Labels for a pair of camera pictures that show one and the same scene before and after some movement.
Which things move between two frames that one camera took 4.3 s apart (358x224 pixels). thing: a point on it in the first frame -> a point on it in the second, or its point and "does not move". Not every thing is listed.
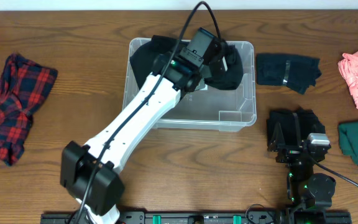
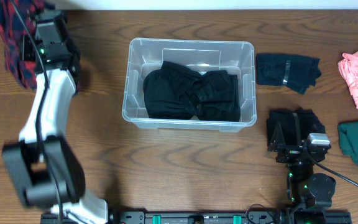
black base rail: [201, 217] does not move
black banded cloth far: [297, 72] does not move
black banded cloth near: [291, 127] does not move
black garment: [142, 56] -> [174, 91]
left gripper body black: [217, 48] -> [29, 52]
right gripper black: [278, 144] does not move
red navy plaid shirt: [6, 114] -> [17, 19]
